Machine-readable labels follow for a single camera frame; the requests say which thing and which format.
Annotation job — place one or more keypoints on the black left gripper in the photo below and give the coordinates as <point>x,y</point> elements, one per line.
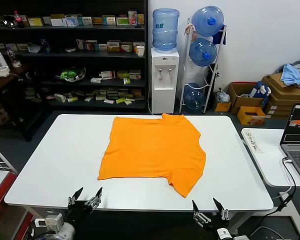
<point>76,211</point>

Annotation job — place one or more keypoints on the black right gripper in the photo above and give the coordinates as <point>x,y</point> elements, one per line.
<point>221,228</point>

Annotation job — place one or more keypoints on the orange t-shirt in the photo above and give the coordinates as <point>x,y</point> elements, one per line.
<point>152,150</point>

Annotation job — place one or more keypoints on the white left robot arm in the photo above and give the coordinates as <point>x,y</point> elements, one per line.
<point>65,233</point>

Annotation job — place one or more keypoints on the grey round floor base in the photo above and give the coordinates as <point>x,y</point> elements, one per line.
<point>267,233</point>

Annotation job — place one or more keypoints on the red and white cart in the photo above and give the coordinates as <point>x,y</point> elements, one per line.
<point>0,200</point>

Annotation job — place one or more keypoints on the white red flat box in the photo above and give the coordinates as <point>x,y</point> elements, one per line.
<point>109,101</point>

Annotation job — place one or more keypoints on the lime green flat box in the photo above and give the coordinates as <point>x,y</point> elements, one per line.
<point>72,99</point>
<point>121,100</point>

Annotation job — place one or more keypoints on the yellow printed cardboard box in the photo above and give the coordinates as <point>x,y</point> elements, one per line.
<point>251,118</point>

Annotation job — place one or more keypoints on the grey laptop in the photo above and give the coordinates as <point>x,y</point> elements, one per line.
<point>298,150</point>

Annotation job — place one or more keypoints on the small yellow cardboard box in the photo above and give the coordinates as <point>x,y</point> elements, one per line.
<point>222,107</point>

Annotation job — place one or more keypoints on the yellow stacked box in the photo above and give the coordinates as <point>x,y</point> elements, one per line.
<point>138,94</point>

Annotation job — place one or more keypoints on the open brown cardboard box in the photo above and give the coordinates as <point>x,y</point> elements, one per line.
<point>242,100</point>

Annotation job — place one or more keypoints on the grey plastic bag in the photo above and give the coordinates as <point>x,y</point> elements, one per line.
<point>222,96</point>

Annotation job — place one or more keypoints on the small green white box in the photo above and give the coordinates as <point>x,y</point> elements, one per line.
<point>127,81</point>

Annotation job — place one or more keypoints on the red white medicine box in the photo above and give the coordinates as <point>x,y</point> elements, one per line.
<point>108,75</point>

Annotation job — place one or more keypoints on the blue and white bag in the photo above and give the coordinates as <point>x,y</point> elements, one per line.
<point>260,90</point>

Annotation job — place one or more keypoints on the stacked flat cardboard boxes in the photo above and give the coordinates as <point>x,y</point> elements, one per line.
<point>282,100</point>

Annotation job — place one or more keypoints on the black shelving unit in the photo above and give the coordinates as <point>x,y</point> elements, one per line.
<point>65,60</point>

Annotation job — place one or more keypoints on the white water dispenser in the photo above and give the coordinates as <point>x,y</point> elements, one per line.
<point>164,82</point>

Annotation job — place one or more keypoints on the dark brown wooden table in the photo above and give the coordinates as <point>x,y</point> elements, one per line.
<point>5,80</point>

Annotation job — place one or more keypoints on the white round device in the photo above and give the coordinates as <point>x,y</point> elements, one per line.
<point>2,72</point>

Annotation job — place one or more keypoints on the teal white medicine box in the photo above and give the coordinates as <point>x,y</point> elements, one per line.
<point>109,20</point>
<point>102,47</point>

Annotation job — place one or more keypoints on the orange red medicine box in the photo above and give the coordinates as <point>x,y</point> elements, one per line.
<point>90,45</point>

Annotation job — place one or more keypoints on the white pink upright box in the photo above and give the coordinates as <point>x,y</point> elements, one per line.
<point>80,44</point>

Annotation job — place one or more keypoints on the yellow brown medicine box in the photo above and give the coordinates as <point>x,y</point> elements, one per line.
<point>113,46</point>

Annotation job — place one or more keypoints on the red yellow white box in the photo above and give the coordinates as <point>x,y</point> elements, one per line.
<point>126,47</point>

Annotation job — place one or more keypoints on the white paper cup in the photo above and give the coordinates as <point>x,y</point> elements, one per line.
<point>140,51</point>

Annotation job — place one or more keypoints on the white open box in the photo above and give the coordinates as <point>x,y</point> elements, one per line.
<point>34,48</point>

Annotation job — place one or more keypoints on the dark blue bottle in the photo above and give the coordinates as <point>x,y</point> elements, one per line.
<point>45,45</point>

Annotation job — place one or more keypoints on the clear plastic bottle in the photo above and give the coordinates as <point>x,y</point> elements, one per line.
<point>12,57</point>

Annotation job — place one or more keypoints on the yellow white medicine box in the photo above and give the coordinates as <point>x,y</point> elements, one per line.
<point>134,46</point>
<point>35,21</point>

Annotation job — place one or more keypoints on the light blue cloth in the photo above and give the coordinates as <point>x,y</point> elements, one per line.
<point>291,73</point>

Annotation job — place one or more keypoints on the white cylinder container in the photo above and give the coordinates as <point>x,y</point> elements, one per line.
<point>0,60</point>

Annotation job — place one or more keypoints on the pale green small box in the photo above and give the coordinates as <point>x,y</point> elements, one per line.
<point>22,46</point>

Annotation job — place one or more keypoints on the blue water jug on rack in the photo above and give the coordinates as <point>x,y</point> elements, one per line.
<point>201,51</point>

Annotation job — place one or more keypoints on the white metal jug rack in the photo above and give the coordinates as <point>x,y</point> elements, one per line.
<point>223,40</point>

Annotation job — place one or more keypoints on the blue white medicine box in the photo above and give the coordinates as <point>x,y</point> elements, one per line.
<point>70,21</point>

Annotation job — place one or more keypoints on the yellow flat medicine box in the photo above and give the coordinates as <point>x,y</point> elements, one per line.
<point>97,20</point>

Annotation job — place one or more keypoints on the dark blue cloth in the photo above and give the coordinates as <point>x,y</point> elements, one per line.
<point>218,37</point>

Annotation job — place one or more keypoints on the white box brown lid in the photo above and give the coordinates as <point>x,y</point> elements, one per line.
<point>57,21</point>

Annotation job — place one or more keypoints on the labelled blue water jug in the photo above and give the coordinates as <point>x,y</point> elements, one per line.
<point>165,30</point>

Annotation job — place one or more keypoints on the pink colourful upright box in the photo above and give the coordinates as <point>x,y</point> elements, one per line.
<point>132,17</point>

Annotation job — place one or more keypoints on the yellow upright box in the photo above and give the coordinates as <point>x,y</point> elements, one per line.
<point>140,19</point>

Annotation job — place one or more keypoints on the pale pink cloth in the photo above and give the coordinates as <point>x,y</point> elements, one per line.
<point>189,28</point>

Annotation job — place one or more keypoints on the cola bottle red cap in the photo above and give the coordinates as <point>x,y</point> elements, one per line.
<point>19,20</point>

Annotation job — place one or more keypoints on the shiny black bowl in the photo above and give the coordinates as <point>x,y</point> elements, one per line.
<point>8,21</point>

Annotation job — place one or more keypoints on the blue water jug blue cap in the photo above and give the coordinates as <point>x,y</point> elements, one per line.
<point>205,22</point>

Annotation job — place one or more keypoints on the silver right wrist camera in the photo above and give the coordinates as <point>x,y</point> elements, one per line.
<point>241,238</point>

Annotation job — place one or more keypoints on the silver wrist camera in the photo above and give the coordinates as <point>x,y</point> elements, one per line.
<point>52,222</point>
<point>241,238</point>

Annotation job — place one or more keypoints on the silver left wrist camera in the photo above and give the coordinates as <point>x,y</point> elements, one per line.
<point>52,222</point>

